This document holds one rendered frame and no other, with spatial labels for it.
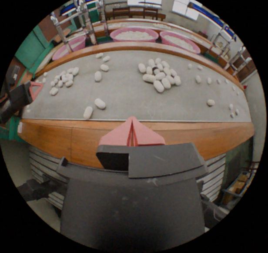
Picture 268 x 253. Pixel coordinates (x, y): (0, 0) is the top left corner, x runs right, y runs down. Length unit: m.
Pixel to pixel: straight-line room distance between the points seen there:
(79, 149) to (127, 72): 0.26
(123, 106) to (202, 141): 0.23
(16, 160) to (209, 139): 1.88
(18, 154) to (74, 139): 1.53
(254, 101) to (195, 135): 4.39
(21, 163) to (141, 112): 1.74
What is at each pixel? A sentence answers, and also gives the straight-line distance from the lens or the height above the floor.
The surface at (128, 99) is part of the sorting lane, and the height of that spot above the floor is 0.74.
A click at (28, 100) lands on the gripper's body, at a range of 0.30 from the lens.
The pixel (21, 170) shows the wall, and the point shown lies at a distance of 1.76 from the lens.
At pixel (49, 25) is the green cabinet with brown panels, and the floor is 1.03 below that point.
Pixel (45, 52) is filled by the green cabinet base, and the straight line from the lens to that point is 0.96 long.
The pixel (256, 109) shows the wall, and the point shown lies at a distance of 4.53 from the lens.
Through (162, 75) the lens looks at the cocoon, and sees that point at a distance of 0.27.
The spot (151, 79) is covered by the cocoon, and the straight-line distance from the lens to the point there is 0.25.
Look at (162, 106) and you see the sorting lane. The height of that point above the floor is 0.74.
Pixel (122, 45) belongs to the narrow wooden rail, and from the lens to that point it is 0.40.
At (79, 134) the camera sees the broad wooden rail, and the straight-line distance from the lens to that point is 0.22.
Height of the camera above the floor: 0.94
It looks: 76 degrees down
